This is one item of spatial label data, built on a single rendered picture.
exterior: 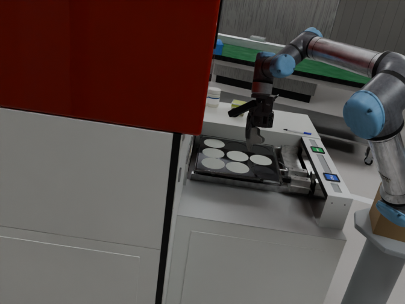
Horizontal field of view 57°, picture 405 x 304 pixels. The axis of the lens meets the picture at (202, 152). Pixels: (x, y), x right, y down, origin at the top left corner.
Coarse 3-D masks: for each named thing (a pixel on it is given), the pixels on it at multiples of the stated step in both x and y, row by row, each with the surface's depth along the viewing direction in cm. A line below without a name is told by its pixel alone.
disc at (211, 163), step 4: (204, 160) 161; (208, 160) 161; (212, 160) 162; (216, 160) 162; (220, 160) 163; (204, 164) 158; (208, 164) 158; (212, 164) 159; (216, 164) 159; (220, 164) 160; (224, 164) 160; (212, 168) 156; (216, 168) 156; (220, 168) 156
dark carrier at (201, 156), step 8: (232, 144) 181; (240, 144) 182; (256, 144) 185; (200, 152) 168; (224, 152) 171; (248, 152) 175; (256, 152) 176; (264, 152) 178; (200, 160) 161; (224, 160) 164; (232, 160) 165; (248, 160) 167; (272, 160) 170; (200, 168) 154; (208, 168) 155; (224, 168) 157; (256, 168) 161; (264, 168) 162; (272, 168) 163; (256, 176) 154; (264, 176) 156; (272, 176) 156
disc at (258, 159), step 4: (252, 156) 171; (256, 156) 172; (260, 156) 173; (264, 156) 173; (252, 160) 167; (256, 160) 168; (260, 160) 169; (264, 160) 169; (268, 160) 170; (260, 164) 165; (264, 164) 166; (268, 164) 166
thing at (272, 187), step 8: (192, 176) 160; (200, 176) 160; (208, 176) 160; (216, 176) 160; (224, 176) 161; (224, 184) 161; (232, 184) 161; (240, 184) 160; (248, 184) 160; (256, 184) 160; (264, 184) 160; (272, 184) 161; (280, 192) 161; (288, 192) 161; (296, 192) 160
